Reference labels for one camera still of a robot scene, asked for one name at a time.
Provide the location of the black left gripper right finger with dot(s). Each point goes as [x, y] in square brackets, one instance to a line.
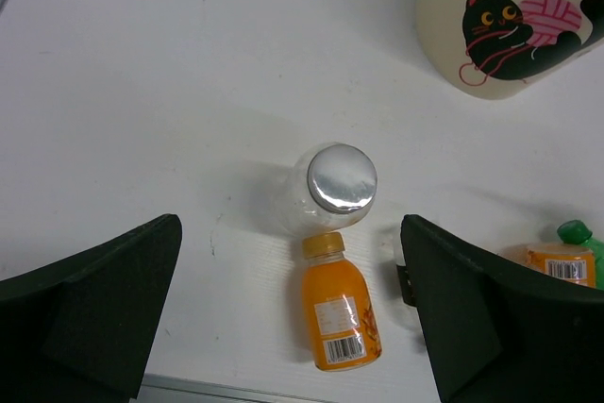
[497, 331]

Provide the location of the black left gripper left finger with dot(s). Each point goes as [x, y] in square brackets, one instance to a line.
[81, 329]

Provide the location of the orange juice bottle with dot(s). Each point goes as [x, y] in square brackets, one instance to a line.
[572, 263]
[341, 322]

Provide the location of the green cap bottle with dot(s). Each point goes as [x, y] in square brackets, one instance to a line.
[575, 232]

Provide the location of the cream cat trash bin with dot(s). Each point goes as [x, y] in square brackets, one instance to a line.
[494, 49]

